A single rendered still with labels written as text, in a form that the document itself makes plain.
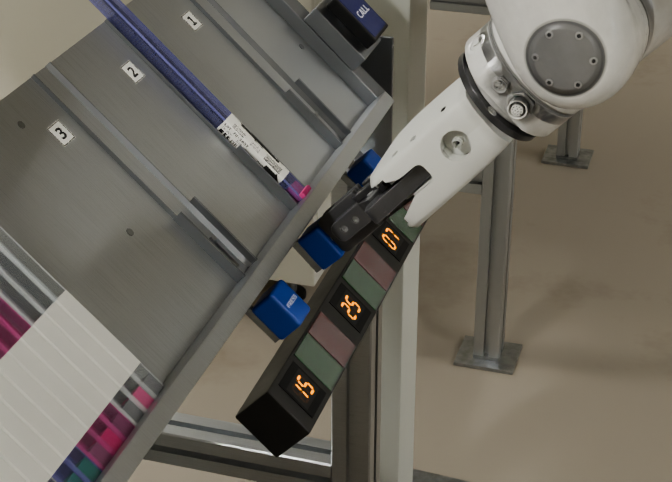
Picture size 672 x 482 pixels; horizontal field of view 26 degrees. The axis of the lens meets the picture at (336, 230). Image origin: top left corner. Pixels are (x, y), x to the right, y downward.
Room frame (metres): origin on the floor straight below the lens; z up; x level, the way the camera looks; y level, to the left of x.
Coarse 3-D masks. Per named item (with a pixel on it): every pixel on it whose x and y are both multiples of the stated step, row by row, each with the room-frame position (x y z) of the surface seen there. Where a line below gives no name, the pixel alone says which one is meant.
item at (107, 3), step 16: (96, 0) 0.99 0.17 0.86; (112, 0) 0.99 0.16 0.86; (112, 16) 0.99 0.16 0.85; (128, 16) 0.99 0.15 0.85; (128, 32) 0.98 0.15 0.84; (144, 32) 0.99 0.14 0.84; (144, 48) 0.98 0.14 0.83; (160, 48) 0.98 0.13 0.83; (160, 64) 0.98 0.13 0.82; (176, 64) 0.98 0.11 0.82; (176, 80) 0.97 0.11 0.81; (192, 80) 0.98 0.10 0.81; (192, 96) 0.97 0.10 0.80; (208, 96) 0.97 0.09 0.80; (208, 112) 0.97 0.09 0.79; (224, 112) 0.97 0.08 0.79; (288, 176) 0.96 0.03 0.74; (288, 192) 0.95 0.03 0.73
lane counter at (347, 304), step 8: (344, 288) 0.92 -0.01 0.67; (336, 296) 0.91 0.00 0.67; (344, 296) 0.91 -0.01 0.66; (352, 296) 0.92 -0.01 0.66; (336, 304) 0.90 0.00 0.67; (344, 304) 0.91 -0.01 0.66; (352, 304) 0.91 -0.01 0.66; (360, 304) 0.92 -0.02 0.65; (344, 312) 0.90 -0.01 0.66; (352, 312) 0.91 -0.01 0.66; (360, 312) 0.91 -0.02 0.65; (368, 312) 0.92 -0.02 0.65; (352, 320) 0.90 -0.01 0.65; (360, 320) 0.90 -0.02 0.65; (360, 328) 0.90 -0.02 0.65
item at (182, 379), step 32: (384, 96) 1.12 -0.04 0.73; (352, 128) 1.08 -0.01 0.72; (352, 160) 1.01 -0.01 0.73; (320, 192) 0.95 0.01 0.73; (288, 224) 0.89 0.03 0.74; (256, 288) 0.81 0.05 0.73; (224, 320) 0.77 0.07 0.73; (192, 352) 0.73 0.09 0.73; (192, 384) 0.70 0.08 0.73; (160, 416) 0.67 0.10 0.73; (128, 448) 0.64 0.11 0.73; (96, 480) 0.61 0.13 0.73
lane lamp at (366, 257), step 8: (360, 248) 0.98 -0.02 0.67; (368, 248) 0.98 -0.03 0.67; (360, 256) 0.97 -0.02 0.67; (368, 256) 0.97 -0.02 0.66; (376, 256) 0.98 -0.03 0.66; (360, 264) 0.96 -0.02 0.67; (368, 264) 0.97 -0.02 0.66; (376, 264) 0.97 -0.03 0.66; (384, 264) 0.98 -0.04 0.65; (368, 272) 0.96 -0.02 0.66; (376, 272) 0.96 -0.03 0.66; (384, 272) 0.97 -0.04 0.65; (392, 272) 0.98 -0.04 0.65; (376, 280) 0.96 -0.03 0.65; (384, 280) 0.96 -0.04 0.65; (384, 288) 0.95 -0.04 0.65
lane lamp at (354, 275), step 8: (352, 264) 0.95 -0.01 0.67; (344, 272) 0.94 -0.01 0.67; (352, 272) 0.94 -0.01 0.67; (360, 272) 0.95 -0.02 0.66; (352, 280) 0.94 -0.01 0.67; (360, 280) 0.94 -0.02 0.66; (368, 280) 0.95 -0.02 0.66; (360, 288) 0.93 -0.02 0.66; (368, 288) 0.94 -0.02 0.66; (376, 288) 0.95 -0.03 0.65; (368, 296) 0.93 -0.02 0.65; (376, 296) 0.94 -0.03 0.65; (376, 304) 0.93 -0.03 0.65
